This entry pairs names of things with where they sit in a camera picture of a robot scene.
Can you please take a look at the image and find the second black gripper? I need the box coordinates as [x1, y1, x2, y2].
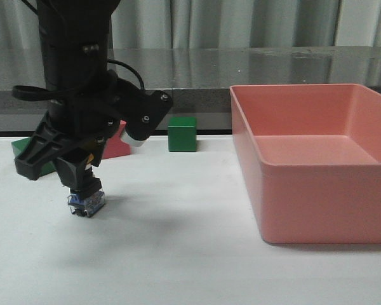
[14, 70, 173, 191]

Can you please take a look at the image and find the yellow push button switch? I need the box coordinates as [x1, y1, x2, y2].
[66, 154, 107, 219]

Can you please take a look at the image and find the green wooden cube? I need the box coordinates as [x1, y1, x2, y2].
[168, 117, 197, 152]
[11, 137, 55, 177]

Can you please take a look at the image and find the pink wooden cube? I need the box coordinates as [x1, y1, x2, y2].
[102, 121, 131, 159]

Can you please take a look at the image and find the grey-green curtain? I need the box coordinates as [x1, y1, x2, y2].
[0, 0, 381, 50]

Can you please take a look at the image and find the grey stone counter ledge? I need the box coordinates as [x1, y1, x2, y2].
[0, 46, 381, 136]

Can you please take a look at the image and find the pink plastic bin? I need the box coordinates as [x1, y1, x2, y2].
[230, 84, 381, 243]

